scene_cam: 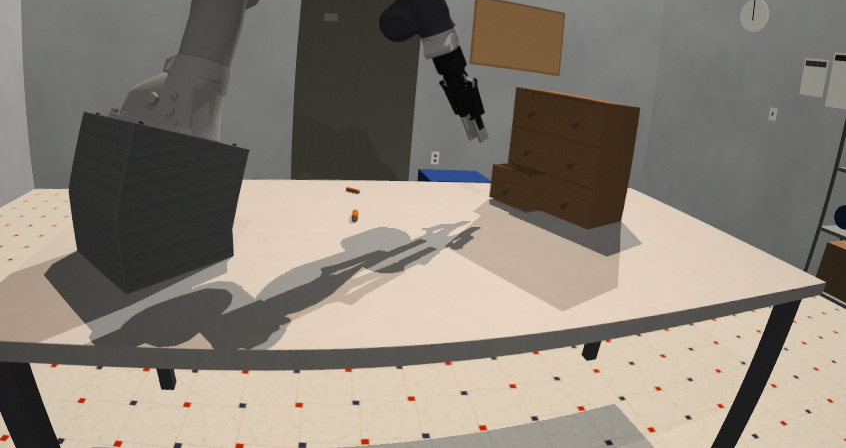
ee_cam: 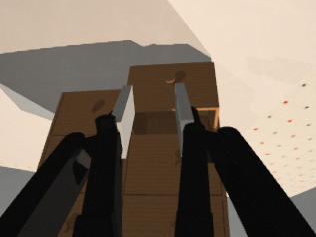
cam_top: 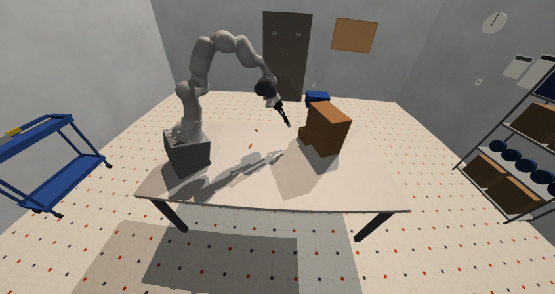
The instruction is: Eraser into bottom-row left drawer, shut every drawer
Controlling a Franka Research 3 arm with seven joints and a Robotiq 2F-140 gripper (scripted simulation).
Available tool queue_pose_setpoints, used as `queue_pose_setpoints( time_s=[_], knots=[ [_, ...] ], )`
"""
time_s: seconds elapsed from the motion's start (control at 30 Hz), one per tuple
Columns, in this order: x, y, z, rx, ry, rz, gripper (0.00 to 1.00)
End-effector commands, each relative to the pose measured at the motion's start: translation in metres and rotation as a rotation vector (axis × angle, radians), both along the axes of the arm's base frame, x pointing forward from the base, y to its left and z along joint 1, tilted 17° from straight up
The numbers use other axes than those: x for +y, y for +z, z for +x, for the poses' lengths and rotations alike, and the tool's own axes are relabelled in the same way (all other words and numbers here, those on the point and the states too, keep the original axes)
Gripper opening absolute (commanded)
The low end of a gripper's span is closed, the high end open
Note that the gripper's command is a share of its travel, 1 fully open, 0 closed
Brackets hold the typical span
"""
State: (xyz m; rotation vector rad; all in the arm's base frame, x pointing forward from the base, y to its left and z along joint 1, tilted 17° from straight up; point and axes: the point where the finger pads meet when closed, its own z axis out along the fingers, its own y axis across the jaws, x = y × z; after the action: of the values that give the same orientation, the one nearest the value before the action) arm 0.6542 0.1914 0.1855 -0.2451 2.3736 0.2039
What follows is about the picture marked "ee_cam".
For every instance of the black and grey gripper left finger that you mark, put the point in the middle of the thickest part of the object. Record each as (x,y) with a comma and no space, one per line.
(43,205)

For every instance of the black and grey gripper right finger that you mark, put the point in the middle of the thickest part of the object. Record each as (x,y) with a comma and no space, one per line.
(263,207)

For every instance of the brown wooden drawer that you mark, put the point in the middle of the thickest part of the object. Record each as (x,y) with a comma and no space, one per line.
(78,113)
(154,101)
(156,218)
(153,169)
(67,230)
(51,146)

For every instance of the dark brown chest of drawers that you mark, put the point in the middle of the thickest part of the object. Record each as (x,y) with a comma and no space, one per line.
(223,196)

